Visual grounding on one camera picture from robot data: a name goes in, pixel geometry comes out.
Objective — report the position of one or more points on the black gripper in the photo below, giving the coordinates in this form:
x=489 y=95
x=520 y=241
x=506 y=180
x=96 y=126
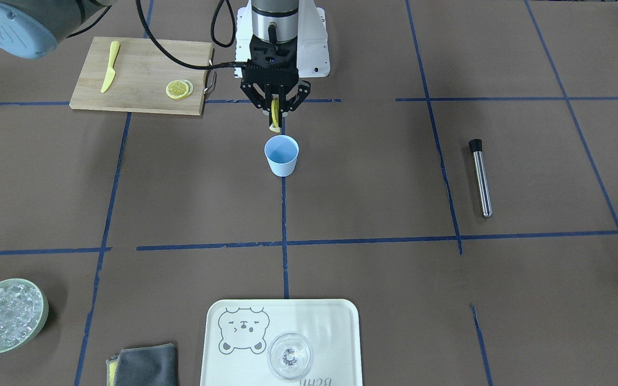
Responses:
x=251 y=95

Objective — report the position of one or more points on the lemon slice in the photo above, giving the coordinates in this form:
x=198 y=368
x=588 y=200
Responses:
x=175 y=90
x=275 y=116
x=189 y=87

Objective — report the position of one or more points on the steel muddler black tip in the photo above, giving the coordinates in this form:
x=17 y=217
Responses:
x=475 y=146

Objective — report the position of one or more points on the blue paper cup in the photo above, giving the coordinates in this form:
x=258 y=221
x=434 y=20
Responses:
x=281 y=152

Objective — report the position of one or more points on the bamboo cutting board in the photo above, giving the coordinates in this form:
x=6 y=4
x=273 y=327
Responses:
x=139 y=86

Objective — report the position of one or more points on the yellow plastic knife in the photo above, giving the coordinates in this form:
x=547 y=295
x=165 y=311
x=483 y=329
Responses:
x=110 y=71

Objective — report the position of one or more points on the cream bear print tray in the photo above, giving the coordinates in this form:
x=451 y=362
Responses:
x=239 y=333

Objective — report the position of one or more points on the clear wine glass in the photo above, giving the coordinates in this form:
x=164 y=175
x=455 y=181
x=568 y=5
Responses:
x=290 y=356

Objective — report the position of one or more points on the folded grey cloth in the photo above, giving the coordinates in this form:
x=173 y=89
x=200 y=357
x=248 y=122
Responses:
x=156 y=365

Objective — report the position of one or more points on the green bowl of ice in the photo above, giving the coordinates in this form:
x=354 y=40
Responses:
x=24 y=311

